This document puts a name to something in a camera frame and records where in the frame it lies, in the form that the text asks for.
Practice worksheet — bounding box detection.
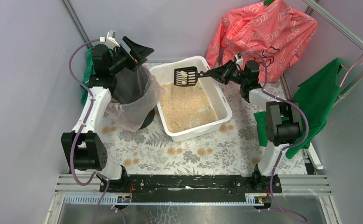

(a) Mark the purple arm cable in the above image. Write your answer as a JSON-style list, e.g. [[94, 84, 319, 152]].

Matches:
[[69, 38, 111, 224], [237, 51, 309, 224]]

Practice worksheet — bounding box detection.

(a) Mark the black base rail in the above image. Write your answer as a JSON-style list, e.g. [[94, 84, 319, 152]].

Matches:
[[99, 168, 282, 203]]

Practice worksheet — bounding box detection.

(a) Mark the metal clothes rack bar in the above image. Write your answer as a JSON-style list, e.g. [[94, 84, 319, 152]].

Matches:
[[302, 0, 363, 101]]

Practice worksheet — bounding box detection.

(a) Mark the green shirt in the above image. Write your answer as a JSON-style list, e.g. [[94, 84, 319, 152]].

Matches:
[[81, 48, 95, 105], [254, 57, 344, 160]]

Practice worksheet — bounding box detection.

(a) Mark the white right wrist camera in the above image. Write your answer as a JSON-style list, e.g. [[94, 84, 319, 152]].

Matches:
[[234, 53, 244, 68]]

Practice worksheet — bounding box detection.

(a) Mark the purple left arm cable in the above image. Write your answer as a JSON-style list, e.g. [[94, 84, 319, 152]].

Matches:
[[69, 38, 111, 224]]

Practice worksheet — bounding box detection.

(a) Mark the pink plastic bin liner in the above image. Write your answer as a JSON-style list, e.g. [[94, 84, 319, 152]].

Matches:
[[105, 65, 166, 133]]

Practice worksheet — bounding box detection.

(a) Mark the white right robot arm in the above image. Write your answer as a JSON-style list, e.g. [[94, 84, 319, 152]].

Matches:
[[196, 59, 303, 176]]

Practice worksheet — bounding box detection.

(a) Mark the green shirt on right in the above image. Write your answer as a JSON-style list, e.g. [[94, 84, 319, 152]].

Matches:
[[254, 57, 344, 160]]

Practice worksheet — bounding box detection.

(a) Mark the green shirt back left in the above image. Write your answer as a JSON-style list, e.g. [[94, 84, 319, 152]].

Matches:
[[81, 48, 95, 105]]

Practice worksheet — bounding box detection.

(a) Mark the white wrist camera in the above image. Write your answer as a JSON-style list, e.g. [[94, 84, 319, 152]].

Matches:
[[99, 30, 121, 50], [234, 53, 244, 68]]

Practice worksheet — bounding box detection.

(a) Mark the black trash bin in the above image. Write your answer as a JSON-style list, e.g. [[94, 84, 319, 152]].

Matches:
[[112, 65, 156, 130]]

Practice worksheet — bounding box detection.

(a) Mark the beige cat litter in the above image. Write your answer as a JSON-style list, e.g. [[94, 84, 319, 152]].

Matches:
[[160, 83, 218, 133]]

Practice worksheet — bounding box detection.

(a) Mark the white litter box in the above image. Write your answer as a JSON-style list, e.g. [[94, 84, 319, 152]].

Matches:
[[149, 56, 232, 142]]

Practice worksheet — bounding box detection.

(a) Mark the pink patterned garment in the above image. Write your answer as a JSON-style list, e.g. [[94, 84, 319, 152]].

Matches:
[[206, 0, 318, 83]]

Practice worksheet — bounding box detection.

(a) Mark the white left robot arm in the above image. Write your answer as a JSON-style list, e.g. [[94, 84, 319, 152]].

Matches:
[[61, 37, 163, 181]]

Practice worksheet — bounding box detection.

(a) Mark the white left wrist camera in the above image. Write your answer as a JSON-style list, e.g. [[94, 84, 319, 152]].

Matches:
[[99, 30, 121, 50]]

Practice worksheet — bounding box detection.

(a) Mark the black litter scoop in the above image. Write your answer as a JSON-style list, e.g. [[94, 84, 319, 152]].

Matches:
[[173, 66, 206, 87]]

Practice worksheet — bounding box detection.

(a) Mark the floral table mat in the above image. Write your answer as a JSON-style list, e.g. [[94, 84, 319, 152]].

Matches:
[[71, 63, 307, 176]]

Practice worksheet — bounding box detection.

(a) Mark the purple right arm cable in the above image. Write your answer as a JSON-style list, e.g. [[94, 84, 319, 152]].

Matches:
[[237, 51, 309, 224]]

